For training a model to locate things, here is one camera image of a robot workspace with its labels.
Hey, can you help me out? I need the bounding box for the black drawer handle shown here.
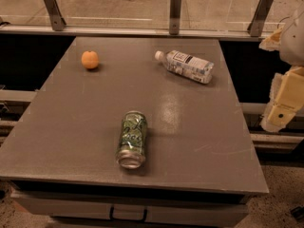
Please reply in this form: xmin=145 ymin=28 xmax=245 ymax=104
xmin=109 ymin=205 xmax=148 ymax=222

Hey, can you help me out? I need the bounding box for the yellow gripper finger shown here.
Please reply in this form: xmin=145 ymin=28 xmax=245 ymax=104
xmin=259 ymin=28 xmax=283 ymax=51

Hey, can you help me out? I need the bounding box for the grey drawer cabinet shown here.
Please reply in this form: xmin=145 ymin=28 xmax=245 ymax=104
xmin=11 ymin=181 xmax=248 ymax=228

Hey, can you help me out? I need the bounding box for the clear plastic water bottle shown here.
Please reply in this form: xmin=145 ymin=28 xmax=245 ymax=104
xmin=155 ymin=50 xmax=214 ymax=85

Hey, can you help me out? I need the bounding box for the metal bracket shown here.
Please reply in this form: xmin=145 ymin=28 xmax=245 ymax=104
xmin=169 ymin=0 xmax=181 ymax=35
xmin=247 ymin=0 xmax=274 ymax=37
xmin=44 ymin=0 xmax=67 ymax=31

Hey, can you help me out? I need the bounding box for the orange fruit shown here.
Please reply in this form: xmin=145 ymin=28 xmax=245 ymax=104
xmin=81 ymin=50 xmax=99 ymax=69

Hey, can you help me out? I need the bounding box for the left metal bracket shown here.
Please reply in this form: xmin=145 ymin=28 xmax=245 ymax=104
xmin=44 ymin=0 xmax=67 ymax=31

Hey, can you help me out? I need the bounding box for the right metal bracket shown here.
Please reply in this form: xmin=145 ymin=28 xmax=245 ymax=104
xmin=247 ymin=0 xmax=274 ymax=37

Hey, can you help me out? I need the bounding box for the green soda can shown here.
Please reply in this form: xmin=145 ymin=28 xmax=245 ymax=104
xmin=116 ymin=111 xmax=147 ymax=169

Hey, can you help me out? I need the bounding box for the middle metal bracket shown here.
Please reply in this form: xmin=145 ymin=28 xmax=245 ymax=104
xmin=169 ymin=0 xmax=181 ymax=35

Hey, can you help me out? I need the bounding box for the metal side rail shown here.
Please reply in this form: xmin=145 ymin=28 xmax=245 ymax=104
xmin=240 ymin=103 xmax=304 ymax=154

